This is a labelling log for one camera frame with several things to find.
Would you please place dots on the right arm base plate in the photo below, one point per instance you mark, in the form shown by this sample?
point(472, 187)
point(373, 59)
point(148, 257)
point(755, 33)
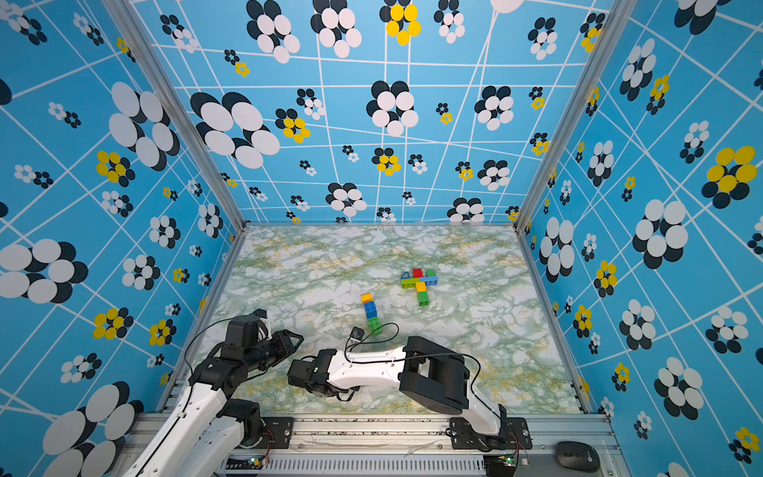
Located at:
point(514, 435)

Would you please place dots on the black computer mouse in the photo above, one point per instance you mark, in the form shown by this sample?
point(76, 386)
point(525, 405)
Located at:
point(577, 456)

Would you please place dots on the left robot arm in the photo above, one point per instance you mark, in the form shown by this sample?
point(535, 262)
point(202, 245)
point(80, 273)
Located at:
point(208, 422)

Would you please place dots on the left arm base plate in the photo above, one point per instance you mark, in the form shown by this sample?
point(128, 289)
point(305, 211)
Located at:
point(268, 433)

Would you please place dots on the lime long lego brick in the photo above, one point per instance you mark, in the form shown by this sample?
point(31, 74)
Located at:
point(409, 283)

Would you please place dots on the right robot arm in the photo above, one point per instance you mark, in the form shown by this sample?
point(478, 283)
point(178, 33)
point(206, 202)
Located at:
point(431, 375)

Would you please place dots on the aluminium front rail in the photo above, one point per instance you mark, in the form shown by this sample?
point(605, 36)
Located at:
point(416, 445)

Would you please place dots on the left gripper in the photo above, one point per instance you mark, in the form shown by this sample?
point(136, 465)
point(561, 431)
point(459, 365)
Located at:
point(286, 344)

